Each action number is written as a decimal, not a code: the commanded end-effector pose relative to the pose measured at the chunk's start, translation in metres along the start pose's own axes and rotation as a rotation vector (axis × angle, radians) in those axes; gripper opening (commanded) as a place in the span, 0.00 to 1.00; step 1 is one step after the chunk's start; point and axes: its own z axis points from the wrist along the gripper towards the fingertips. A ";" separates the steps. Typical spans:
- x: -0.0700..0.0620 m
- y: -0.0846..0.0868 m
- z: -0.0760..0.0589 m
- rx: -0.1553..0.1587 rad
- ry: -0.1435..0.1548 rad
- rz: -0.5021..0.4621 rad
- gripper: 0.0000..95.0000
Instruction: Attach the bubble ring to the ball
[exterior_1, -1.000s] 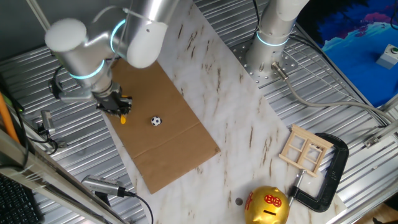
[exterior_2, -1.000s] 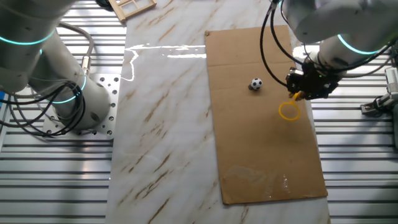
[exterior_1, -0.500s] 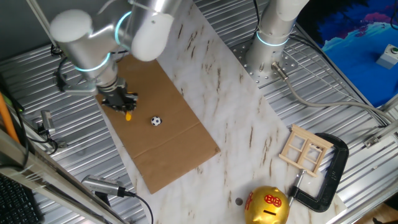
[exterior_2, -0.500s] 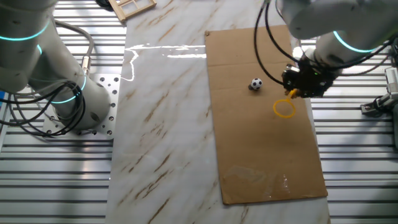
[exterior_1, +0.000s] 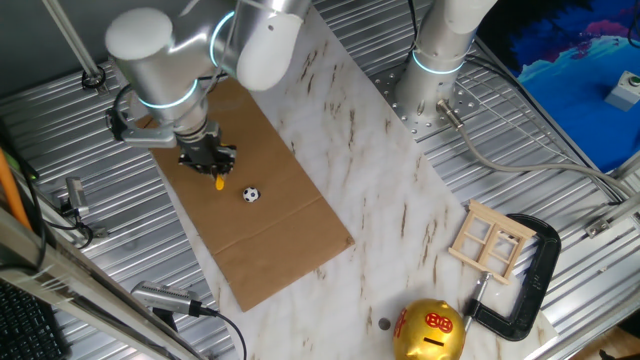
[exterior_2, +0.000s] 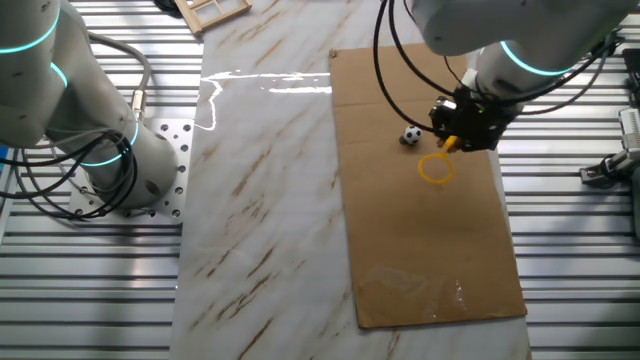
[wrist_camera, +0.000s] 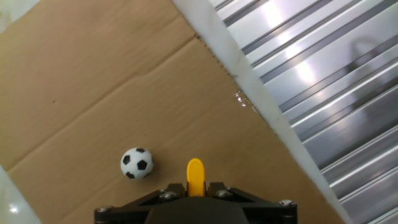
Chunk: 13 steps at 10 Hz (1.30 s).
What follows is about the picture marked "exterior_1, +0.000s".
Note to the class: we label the aluminium frame beam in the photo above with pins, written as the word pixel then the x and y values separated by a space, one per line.
pixel 75 285

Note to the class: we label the small black white soccer ball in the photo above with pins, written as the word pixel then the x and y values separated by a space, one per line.
pixel 251 194

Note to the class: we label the orange pole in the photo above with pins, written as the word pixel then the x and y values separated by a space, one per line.
pixel 11 190

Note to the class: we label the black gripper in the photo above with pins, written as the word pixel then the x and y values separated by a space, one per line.
pixel 202 150

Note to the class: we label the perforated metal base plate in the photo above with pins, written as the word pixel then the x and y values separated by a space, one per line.
pixel 400 92

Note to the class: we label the small grey camera on mount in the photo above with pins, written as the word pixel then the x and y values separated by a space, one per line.
pixel 77 195

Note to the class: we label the white slanted pole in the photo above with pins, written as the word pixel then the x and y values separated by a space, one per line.
pixel 70 37

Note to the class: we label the metal corner bracket with screw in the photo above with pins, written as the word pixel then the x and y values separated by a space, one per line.
pixel 100 233

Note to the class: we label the small wooden window frame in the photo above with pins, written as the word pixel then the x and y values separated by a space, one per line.
pixel 502 225

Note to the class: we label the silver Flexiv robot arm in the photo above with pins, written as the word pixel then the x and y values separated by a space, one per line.
pixel 160 65

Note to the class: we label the brown cardboard sheet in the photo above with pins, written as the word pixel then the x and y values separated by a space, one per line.
pixel 260 220

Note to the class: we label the gold piggy bank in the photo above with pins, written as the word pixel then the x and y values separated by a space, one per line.
pixel 425 335

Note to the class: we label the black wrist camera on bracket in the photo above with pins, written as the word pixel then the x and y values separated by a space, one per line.
pixel 145 137

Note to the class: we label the black metal C-clamp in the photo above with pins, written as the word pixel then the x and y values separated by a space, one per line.
pixel 542 280

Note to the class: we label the black keyboard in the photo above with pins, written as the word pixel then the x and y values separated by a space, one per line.
pixel 25 325

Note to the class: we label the grey button box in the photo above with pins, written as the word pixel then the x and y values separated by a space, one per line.
pixel 625 92

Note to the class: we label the silver camera with black plug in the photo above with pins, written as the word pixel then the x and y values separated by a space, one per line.
pixel 162 296

